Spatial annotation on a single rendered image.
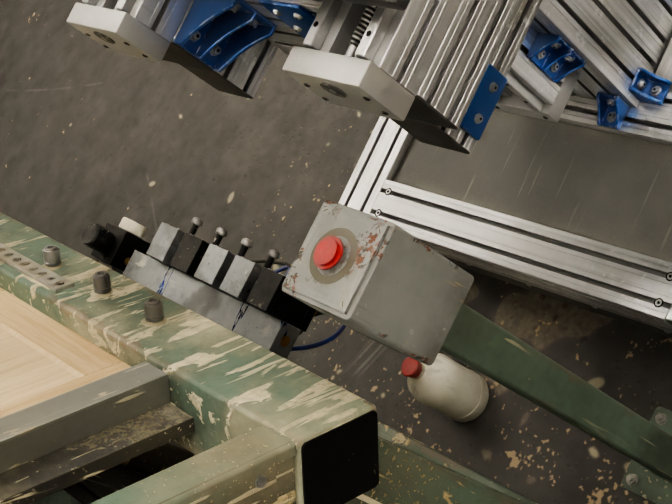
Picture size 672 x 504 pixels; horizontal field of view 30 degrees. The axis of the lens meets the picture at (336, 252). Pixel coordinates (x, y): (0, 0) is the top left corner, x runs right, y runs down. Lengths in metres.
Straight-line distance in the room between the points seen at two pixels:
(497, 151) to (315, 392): 0.94
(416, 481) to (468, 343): 0.18
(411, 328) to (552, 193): 0.80
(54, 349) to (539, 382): 0.65
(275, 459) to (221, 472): 0.07
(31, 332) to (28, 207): 1.90
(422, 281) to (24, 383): 0.53
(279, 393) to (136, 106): 2.07
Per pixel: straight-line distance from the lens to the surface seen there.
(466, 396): 2.31
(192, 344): 1.60
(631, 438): 1.95
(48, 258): 1.88
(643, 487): 2.17
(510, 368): 1.65
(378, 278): 1.38
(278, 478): 1.39
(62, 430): 1.51
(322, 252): 1.40
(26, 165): 3.75
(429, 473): 1.56
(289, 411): 1.43
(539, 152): 2.25
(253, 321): 1.73
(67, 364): 1.66
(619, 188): 2.13
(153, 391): 1.56
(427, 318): 1.45
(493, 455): 2.33
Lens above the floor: 1.92
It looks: 45 degrees down
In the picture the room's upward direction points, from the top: 59 degrees counter-clockwise
